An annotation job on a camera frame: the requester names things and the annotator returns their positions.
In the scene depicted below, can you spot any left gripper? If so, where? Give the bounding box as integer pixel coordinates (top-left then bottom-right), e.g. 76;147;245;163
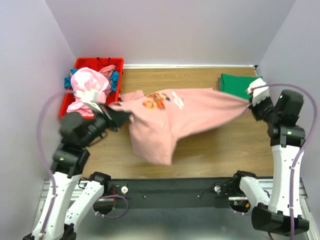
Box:
80;101;133;147

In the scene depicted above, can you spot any dusty pink printed t-shirt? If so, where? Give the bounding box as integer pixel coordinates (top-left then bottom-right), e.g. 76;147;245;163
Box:
110;88;248;165

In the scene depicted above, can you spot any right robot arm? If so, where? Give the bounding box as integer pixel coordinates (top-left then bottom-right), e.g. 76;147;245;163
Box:
230;89;310;237

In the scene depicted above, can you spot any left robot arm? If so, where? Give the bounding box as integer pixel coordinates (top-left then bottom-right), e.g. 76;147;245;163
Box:
24;104;130;240

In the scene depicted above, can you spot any green folded t-shirt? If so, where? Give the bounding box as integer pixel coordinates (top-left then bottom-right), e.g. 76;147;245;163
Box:
220;73;263;100

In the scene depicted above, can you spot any blue t-shirt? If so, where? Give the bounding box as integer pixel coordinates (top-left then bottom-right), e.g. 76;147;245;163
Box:
64;68;120;92

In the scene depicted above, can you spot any red plastic bin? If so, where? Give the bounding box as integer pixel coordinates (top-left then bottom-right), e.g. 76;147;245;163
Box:
58;57;124;119

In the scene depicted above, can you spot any coral pink t-shirt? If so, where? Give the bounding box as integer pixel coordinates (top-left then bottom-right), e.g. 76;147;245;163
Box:
99;64;116;80

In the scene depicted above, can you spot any light pink t-shirt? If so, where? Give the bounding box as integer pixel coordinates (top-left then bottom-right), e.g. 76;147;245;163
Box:
67;67;111;118

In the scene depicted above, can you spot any grey folded t-shirt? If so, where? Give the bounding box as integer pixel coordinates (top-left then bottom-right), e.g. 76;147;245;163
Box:
218;77;224;91

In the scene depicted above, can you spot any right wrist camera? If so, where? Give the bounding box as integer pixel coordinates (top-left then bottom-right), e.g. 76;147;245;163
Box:
246;77;270;107

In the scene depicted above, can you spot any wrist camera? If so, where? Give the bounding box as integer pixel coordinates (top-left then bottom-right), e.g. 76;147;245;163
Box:
74;89;107;113
246;77;270;107

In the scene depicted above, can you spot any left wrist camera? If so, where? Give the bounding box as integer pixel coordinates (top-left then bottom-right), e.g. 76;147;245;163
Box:
74;89;107;113

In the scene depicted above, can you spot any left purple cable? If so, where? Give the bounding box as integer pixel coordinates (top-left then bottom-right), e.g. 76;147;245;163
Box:
36;91;130;235

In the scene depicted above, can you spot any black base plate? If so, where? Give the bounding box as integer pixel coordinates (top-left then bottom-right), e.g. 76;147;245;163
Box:
111;177;248;209

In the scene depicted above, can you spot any aluminium frame rail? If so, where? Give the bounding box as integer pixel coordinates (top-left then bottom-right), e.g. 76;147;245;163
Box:
28;174;320;240

